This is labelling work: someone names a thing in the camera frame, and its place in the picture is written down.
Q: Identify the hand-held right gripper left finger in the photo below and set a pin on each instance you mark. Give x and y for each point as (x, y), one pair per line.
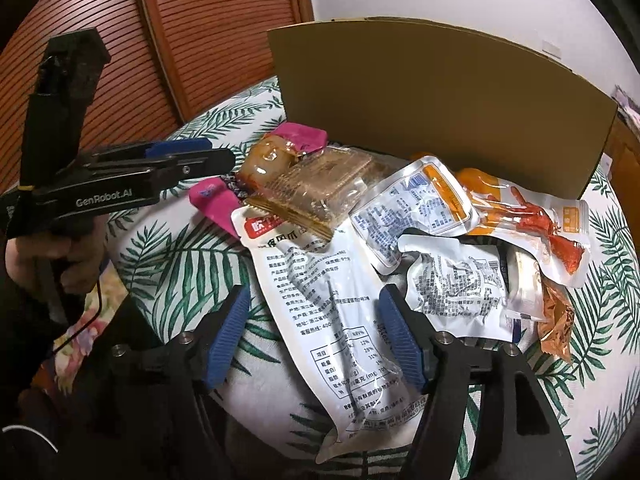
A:
(230, 332)

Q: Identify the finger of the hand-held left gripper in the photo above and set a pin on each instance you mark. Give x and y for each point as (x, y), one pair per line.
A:
(175, 146)
(210, 162)

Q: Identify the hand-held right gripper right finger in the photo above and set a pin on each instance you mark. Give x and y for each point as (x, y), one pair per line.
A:
(400, 340)

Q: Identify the pink packet with brown snack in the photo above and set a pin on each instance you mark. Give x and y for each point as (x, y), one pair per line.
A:
(270, 162)

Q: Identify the silver packet with blue edge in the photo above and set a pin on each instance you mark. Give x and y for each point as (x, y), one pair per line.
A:
(450, 280)

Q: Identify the large white snack packet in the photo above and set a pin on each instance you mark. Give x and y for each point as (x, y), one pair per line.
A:
(320, 300)

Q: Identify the clear biscuit packet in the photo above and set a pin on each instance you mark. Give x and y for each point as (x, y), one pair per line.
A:
(320, 185)

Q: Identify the white packet with orange edge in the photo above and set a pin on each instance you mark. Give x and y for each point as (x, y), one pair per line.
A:
(400, 210)

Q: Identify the orange-brown snack packet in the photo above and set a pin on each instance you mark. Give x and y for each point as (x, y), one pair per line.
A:
(555, 325)

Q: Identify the orange chicken feet packet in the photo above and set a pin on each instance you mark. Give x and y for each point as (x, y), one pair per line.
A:
(525, 215)

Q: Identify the brown cardboard box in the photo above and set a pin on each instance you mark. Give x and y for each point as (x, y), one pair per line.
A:
(425, 100)

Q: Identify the person's left hand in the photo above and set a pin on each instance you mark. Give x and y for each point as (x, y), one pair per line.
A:
(22, 265)

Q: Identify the leaf-print cloth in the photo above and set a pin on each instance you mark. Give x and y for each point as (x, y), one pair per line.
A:
(175, 260)

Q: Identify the dark clothing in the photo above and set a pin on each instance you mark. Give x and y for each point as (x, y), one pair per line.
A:
(25, 410)

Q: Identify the wooden cabinet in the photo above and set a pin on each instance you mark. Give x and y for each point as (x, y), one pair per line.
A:
(625, 155)

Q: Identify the folded floral cloth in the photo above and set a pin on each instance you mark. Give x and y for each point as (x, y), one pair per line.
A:
(626, 102)

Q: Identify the white wall switch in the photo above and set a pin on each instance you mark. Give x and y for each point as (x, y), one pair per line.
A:
(552, 49)

